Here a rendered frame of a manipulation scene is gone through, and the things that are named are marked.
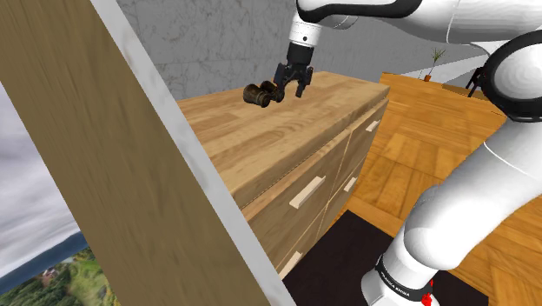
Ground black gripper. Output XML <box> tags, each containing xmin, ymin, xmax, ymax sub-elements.
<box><xmin>272</xmin><ymin>42</ymin><xmax>315</xmax><ymax>103</ymax></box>

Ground dark brown binoculars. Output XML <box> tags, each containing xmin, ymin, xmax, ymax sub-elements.
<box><xmin>242</xmin><ymin>79</ymin><xmax>286</xmax><ymax>109</ymax></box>

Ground wooden chest of drawers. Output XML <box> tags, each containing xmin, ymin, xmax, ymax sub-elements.
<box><xmin>176</xmin><ymin>70</ymin><xmax>391</xmax><ymax>281</ymax></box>

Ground potted plant in orange pot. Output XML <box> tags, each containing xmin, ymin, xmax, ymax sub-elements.
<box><xmin>422</xmin><ymin>47</ymin><xmax>447</xmax><ymax>83</ymax></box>

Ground black robot stand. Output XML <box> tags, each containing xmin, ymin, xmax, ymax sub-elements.
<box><xmin>281</xmin><ymin>210</ymin><xmax>490</xmax><ymax>306</ymax></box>

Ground black chair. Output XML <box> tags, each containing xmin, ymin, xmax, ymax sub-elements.
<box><xmin>465</xmin><ymin>66</ymin><xmax>487</xmax><ymax>98</ymax></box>

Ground brown wooden door panel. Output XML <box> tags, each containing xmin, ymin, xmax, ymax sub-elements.
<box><xmin>0</xmin><ymin>0</ymin><xmax>272</xmax><ymax>306</ymax></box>

